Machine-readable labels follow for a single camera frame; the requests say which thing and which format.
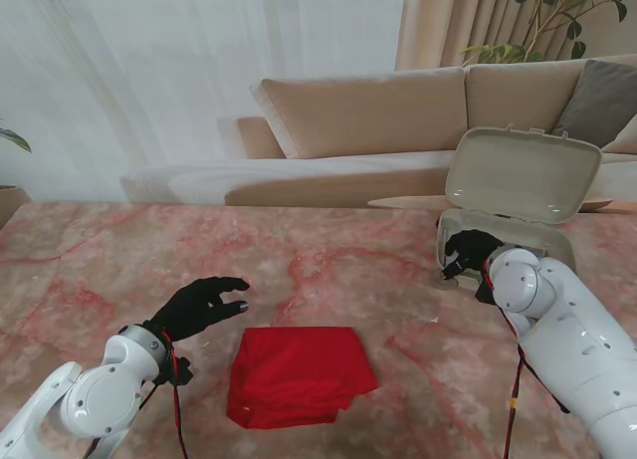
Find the beige hard-shell suitcase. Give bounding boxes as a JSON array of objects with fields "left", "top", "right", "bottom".
[{"left": 429, "top": 124, "right": 604, "bottom": 294}]

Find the white sheer curtain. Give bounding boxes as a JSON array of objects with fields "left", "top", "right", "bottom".
[{"left": 0, "top": 0, "right": 407, "bottom": 204}]

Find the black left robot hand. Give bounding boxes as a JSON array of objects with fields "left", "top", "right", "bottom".
[{"left": 142, "top": 276, "right": 252, "bottom": 343}]

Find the tall green leafy plant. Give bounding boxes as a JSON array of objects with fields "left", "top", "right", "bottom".
[{"left": 461, "top": 0, "right": 630, "bottom": 66}]

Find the beige pleated curtain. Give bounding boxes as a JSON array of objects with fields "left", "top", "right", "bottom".
[{"left": 394, "top": 0, "right": 637, "bottom": 73}]

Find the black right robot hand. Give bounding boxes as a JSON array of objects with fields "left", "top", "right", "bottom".
[{"left": 441, "top": 229, "right": 505, "bottom": 282}]

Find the red shirt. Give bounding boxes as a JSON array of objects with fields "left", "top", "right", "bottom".
[{"left": 224, "top": 326, "right": 380, "bottom": 431}]

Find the cream cushion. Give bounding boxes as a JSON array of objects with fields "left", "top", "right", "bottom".
[{"left": 599, "top": 126, "right": 637, "bottom": 156}]

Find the potted plant with beige pot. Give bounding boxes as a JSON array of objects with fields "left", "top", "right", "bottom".
[{"left": 0, "top": 119, "right": 34, "bottom": 231}]

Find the grey-brown cushion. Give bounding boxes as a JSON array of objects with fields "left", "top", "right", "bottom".
[{"left": 551, "top": 59, "right": 637, "bottom": 149}]

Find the beige sofa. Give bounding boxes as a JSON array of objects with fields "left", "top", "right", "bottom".
[{"left": 118, "top": 54, "right": 637, "bottom": 209}]

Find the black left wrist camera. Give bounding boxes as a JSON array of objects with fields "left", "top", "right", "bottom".
[{"left": 157, "top": 355, "right": 195, "bottom": 387}]

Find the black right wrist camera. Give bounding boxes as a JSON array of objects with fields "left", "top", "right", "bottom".
[{"left": 473, "top": 278, "right": 498, "bottom": 307}]

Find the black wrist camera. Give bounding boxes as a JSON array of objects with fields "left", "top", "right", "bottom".
[
  {"left": 473, "top": 278, "right": 498, "bottom": 307},
  {"left": 157, "top": 355, "right": 195, "bottom": 387}
]

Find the red-black right arm cable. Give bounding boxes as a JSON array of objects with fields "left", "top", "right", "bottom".
[{"left": 499, "top": 303, "right": 572, "bottom": 459}]

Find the red-black left arm cable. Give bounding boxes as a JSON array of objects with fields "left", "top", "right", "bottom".
[{"left": 84, "top": 332, "right": 194, "bottom": 459}]

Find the light wooden coffee table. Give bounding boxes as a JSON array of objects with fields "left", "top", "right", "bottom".
[{"left": 366, "top": 193, "right": 637, "bottom": 216}]

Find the red-black arm cable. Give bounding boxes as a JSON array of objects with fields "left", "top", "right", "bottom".
[
  {"left": 84, "top": 332, "right": 194, "bottom": 459},
  {"left": 499, "top": 303, "right": 572, "bottom": 459}
]

